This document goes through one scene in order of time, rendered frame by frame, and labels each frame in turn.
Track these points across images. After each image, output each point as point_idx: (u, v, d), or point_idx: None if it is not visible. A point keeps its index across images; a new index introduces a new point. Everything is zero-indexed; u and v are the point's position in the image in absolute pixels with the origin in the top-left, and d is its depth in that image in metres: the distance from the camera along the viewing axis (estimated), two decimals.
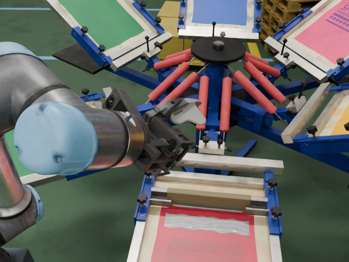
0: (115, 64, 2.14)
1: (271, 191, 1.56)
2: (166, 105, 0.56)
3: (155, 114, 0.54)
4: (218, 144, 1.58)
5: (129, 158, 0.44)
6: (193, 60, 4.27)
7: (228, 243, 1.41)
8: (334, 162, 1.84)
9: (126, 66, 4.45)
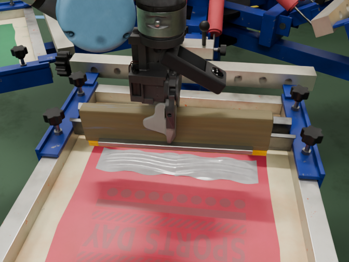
0: None
1: (297, 112, 0.87)
2: (170, 108, 0.58)
3: (169, 83, 0.56)
4: (201, 29, 0.89)
5: (137, 11, 0.53)
6: None
7: (216, 197, 0.71)
8: None
9: None
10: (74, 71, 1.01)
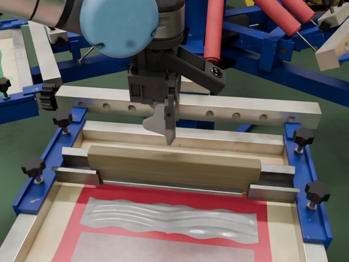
0: None
1: (300, 156, 0.80)
2: (169, 108, 0.57)
3: (168, 84, 0.56)
4: None
5: None
6: None
7: None
8: None
9: None
10: (61, 106, 0.94)
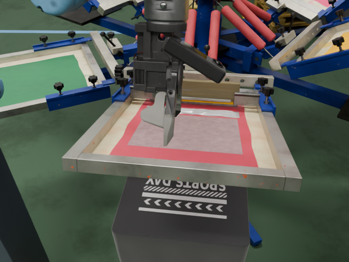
0: (102, 7, 2.09)
1: (262, 92, 1.45)
2: (171, 84, 0.58)
3: (171, 69, 0.59)
4: (205, 49, 1.54)
5: (144, 2, 0.59)
6: None
7: None
8: (325, 98, 1.80)
9: (120, 39, 4.40)
10: (125, 76, 1.62)
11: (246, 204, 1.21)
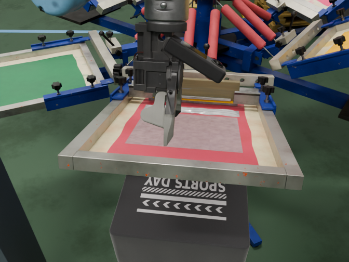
0: (101, 5, 2.08)
1: (262, 91, 1.44)
2: (171, 84, 0.58)
3: (171, 69, 0.59)
4: (204, 48, 1.52)
5: (145, 2, 0.59)
6: None
7: None
8: (325, 97, 1.78)
9: (120, 39, 4.38)
10: (124, 75, 1.60)
11: (246, 205, 1.19)
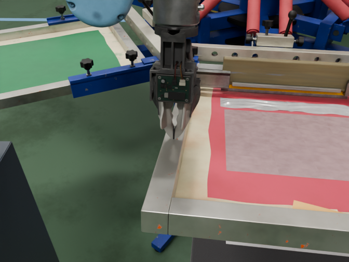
0: None
1: None
2: (200, 91, 0.63)
3: (196, 67, 0.60)
4: (290, 16, 1.11)
5: (173, 9, 0.52)
6: None
7: None
8: None
9: None
10: None
11: None
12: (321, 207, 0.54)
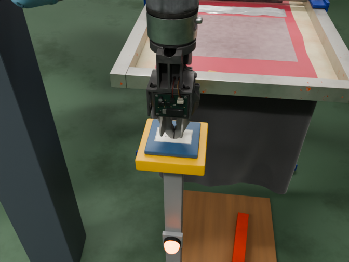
0: None
1: None
2: (199, 96, 0.61)
3: (195, 75, 0.58)
4: None
5: (168, 29, 0.48)
6: None
7: None
8: None
9: None
10: None
11: None
12: None
